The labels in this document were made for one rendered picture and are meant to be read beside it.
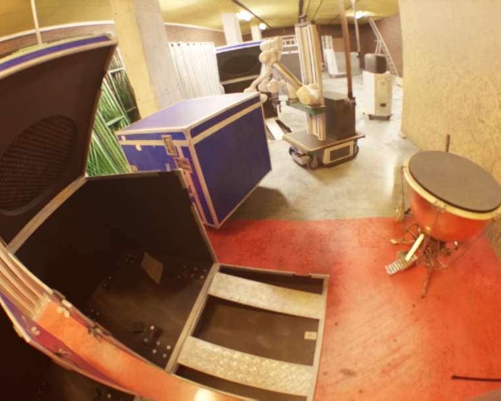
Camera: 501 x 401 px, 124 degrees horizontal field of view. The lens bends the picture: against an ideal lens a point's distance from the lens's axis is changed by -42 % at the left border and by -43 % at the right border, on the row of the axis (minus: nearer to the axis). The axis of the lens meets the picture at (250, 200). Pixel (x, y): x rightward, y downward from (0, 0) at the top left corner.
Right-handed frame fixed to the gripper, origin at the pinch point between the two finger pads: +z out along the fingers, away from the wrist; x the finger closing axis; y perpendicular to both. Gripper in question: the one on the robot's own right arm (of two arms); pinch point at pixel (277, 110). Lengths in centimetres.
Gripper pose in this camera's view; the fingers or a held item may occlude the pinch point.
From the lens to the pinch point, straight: 288.8
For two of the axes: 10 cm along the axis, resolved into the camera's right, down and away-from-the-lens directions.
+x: -3.4, -5.0, 8.0
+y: 9.2, -3.3, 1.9
